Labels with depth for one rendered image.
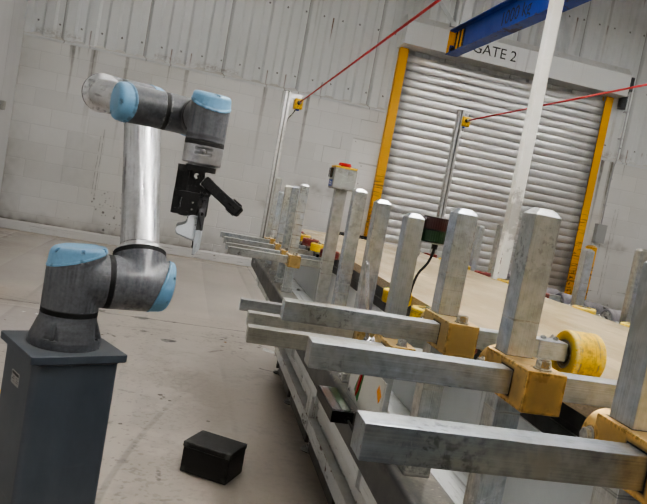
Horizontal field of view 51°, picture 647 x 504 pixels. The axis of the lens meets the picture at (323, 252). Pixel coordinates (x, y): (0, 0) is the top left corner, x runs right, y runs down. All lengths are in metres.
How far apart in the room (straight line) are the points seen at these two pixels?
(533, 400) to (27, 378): 1.38
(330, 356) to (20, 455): 1.30
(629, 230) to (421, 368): 10.55
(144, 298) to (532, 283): 1.28
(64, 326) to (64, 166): 7.41
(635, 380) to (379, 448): 0.25
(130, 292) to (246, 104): 7.41
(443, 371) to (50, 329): 1.30
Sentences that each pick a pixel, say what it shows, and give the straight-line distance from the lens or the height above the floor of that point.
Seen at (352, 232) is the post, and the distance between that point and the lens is 1.81.
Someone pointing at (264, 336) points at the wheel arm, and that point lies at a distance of 1.27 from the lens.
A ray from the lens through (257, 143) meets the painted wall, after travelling 9.18.
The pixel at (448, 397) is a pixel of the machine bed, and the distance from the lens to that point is 1.58.
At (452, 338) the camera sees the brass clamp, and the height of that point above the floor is 0.95.
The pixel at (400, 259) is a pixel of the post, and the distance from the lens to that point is 1.33.
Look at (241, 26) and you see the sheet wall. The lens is 9.36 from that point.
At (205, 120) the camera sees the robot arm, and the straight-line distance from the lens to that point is 1.56.
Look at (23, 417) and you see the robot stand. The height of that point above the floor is 0.43.
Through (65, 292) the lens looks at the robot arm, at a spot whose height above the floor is 0.75.
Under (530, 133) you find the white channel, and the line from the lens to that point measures 3.18.
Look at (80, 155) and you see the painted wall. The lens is 9.22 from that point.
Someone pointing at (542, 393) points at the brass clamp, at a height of 0.95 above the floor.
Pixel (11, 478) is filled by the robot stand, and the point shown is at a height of 0.26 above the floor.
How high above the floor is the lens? 1.12
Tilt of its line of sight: 5 degrees down
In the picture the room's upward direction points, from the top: 10 degrees clockwise
